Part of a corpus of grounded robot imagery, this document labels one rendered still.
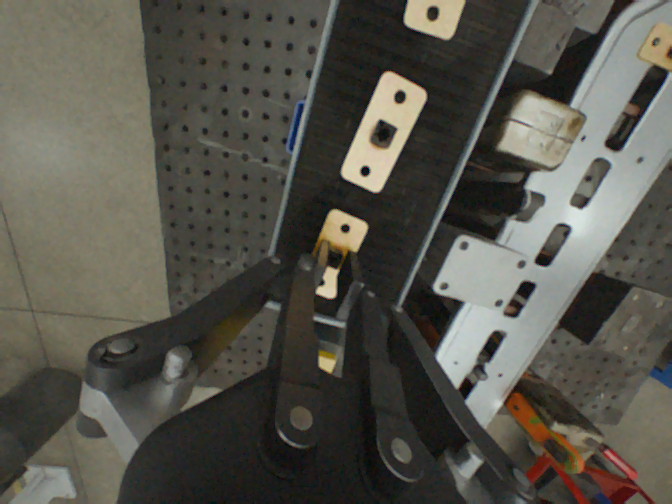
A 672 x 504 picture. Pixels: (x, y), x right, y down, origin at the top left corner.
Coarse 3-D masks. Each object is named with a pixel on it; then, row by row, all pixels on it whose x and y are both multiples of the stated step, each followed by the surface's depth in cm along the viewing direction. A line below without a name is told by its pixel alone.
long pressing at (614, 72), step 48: (624, 48) 32; (576, 96) 33; (624, 96) 33; (576, 144) 35; (624, 144) 35; (624, 192) 37; (528, 240) 40; (576, 240) 40; (576, 288) 42; (480, 336) 45; (528, 336) 45; (480, 384) 48
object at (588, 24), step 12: (540, 0) 25; (552, 0) 24; (564, 0) 24; (576, 0) 24; (588, 0) 24; (600, 0) 24; (612, 0) 24; (576, 12) 25; (588, 12) 25; (600, 12) 25; (576, 24) 25; (588, 24) 25; (600, 24) 25; (576, 36) 26; (588, 36) 26; (564, 48) 28
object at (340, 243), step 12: (336, 216) 22; (348, 216) 22; (324, 228) 23; (336, 228) 23; (360, 228) 23; (336, 240) 23; (348, 240) 23; (360, 240) 23; (336, 252) 22; (336, 264) 23; (324, 276) 24; (324, 288) 24
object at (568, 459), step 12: (516, 396) 50; (516, 408) 49; (528, 408) 48; (528, 420) 47; (540, 420) 46; (540, 432) 45; (552, 432) 44; (540, 444) 45; (552, 444) 43; (564, 444) 42; (552, 456) 42; (564, 456) 41; (576, 456) 41; (564, 468) 41; (576, 468) 40
